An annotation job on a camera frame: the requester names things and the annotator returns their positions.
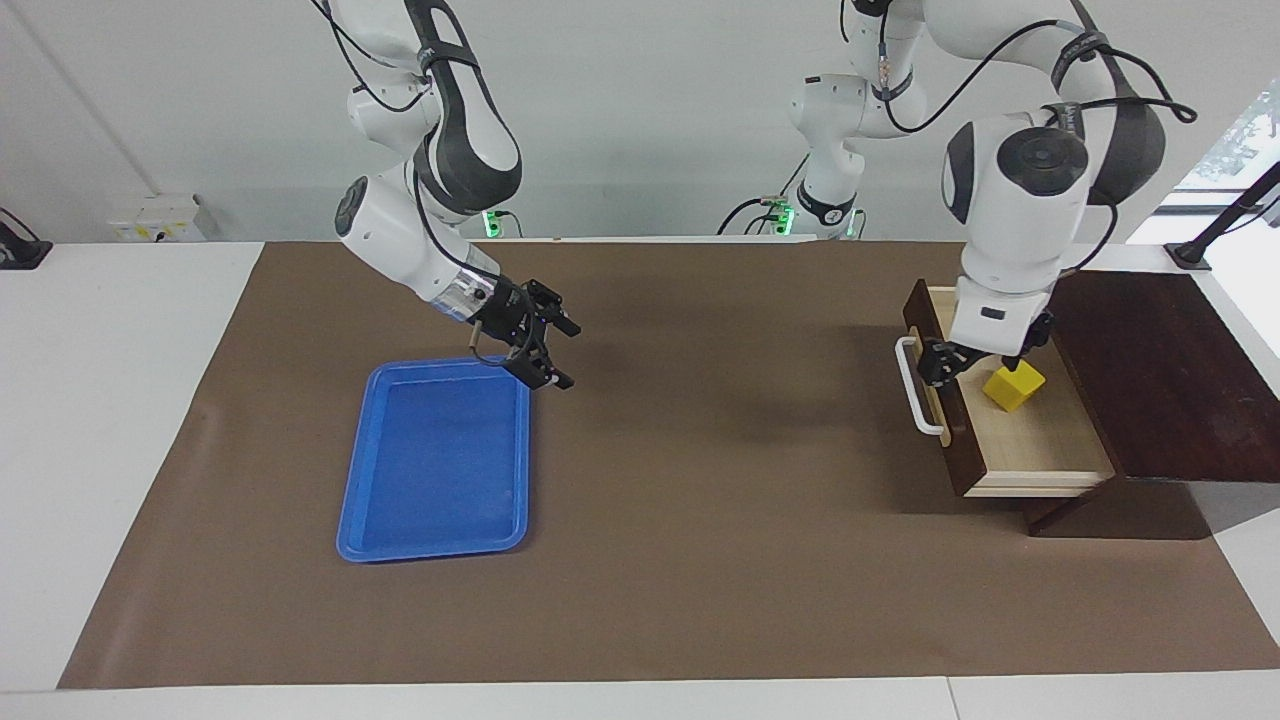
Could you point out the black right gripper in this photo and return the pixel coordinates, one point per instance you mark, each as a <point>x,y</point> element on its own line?
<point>508,315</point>

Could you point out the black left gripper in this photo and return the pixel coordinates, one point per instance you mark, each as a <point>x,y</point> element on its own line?
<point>1030,345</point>

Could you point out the yellow cube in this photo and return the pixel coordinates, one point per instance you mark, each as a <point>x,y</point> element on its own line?
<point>1012,388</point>

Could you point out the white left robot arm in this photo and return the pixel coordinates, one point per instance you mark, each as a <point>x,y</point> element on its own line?
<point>1020,200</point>

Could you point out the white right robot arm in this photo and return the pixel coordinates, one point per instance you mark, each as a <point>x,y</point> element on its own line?
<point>410,230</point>

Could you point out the blue plastic tray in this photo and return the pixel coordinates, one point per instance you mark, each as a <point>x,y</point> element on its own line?
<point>440,470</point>

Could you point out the dark brown wooden cabinet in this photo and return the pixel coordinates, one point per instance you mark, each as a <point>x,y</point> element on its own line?
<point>1170,380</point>

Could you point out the brown paper table mat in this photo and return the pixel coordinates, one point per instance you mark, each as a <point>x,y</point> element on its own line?
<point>700,500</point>

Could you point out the black clamp stand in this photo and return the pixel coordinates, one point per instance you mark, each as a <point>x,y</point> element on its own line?
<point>1215,225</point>

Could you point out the window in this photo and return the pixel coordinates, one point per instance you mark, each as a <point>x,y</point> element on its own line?
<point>1235,140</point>

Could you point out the white wall socket box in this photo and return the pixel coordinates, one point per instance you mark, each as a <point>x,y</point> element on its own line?
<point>155,220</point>

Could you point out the black table clamp mount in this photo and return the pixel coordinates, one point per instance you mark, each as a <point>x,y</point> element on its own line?
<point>20,250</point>

